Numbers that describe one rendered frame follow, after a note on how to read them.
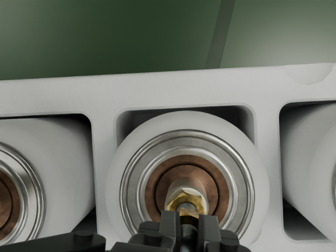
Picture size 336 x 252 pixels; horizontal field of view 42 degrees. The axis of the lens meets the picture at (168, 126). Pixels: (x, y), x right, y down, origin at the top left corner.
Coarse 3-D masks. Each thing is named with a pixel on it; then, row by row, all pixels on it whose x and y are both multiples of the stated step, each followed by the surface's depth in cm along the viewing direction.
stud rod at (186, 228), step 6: (180, 204) 21; (186, 204) 20; (192, 204) 21; (180, 228) 16; (186, 228) 16; (192, 228) 16; (186, 234) 16; (192, 234) 16; (186, 240) 16; (192, 240) 16; (180, 246) 16; (186, 246) 16; (192, 246) 16
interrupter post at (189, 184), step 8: (184, 176) 25; (176, 184) 23; (184, 184) 22; (192, 184) 22; (200, 184) 24; (168, 192) 22; (176, 192) 22; (192, 192) 22; (200, 192) 22; (168, 200) 22
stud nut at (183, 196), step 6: (180, 192) 21; (186, 192) 21; (174, 198) 21; (180, 198) 21; (186, 198) 21; (192, 198) 21; (198, 198) 21; (168, 204) 21; (174, 204) 21; (198, 204) 21; (174, 210) 21; (198, 210) 21; (204, 210) 21
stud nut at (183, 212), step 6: (180, 210) 17; (186, 210) 17; (192, 210) 18; (180, 216) 17; (186, 216) 17; (192, 216) 17; (198, 216) 17; (180, 222) 17; (186, 222) 17; (192, 222) 17
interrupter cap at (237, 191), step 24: (144, 144) 24; (168, 144) 24; (192, 144) 24; (216, 144) 24; (144, 168) 24; (168, 168) 25; (192, 168) 25; (216, 168) 24; (240, 168) 24; (120, 192) 24; (144, 192) 25; (216, 192) 25; (240, 192) 24; (144, 216) 25; (240, 216) 24
